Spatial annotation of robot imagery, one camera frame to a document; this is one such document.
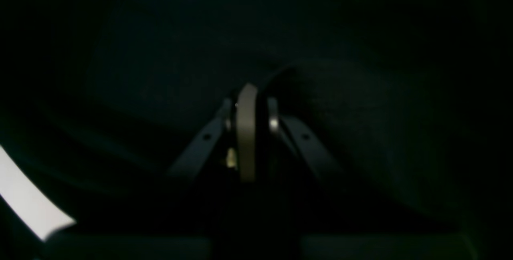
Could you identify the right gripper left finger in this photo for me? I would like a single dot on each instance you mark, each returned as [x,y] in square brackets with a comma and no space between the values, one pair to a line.
[159,220]

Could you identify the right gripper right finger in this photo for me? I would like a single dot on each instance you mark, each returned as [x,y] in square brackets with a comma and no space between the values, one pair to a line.
[340,215]

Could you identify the black T-shirt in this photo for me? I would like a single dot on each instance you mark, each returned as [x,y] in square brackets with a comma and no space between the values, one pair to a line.
[414,96]

